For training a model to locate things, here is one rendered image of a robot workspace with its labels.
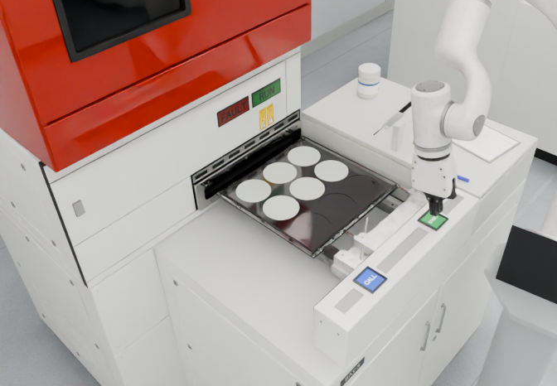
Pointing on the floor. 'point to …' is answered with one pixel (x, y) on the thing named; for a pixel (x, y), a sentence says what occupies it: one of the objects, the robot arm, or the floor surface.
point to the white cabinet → (389, 338)
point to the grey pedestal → (518, 334)
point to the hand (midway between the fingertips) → (436, 206)
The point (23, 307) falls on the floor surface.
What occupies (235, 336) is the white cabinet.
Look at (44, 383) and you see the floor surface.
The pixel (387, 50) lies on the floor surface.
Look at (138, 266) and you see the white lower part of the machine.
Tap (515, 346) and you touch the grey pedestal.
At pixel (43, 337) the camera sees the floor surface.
